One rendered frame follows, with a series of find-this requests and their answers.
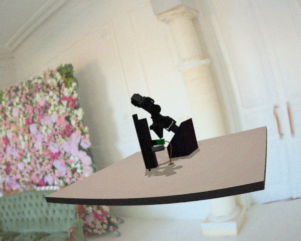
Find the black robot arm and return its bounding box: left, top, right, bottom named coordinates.
left=131, top=94, right=178, bottom=133

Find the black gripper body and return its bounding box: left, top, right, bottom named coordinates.
left=149, top=113, right=167, bottom=130

